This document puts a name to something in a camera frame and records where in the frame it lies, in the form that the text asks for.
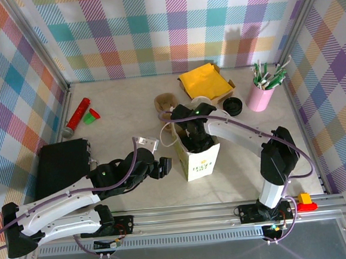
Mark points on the white paper takeout bag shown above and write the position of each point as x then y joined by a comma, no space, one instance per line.
200,166

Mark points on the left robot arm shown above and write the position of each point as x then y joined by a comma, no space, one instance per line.
62,204

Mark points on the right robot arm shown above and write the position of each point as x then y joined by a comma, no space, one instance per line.
236,133

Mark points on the stack of paper cups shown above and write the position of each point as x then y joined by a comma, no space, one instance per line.
201,98

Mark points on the brown pulp cup carrier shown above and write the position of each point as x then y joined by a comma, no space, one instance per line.
163,101

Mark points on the yellow paper napkins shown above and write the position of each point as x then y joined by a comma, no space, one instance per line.
205,79

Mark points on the yellow napkins in box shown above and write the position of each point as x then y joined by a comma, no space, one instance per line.
232,86

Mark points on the green and red toy cone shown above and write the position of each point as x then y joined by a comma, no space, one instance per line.
89,117

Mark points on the pink straw holder cup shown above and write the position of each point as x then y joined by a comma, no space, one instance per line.
259,98

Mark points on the black box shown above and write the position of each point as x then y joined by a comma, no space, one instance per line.
61,162

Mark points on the red glitter tube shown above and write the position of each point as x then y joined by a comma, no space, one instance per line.
79,114

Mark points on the small connector board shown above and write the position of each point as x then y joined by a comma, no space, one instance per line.
274,231
108,244

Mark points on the green white wrapped straw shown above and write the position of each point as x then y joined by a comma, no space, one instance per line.
278,77
257,73
266,71
279,66

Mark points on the red and yellow toy block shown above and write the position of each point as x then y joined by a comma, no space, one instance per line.
306,203

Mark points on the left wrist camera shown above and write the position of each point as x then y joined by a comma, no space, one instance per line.
145,142

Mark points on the aluminium mounting rail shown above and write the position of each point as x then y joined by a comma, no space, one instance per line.
183,220

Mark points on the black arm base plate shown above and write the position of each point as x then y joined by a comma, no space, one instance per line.
247,213
125,224

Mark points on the aluminium frame post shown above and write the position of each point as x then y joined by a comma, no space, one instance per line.
40,41
297,20

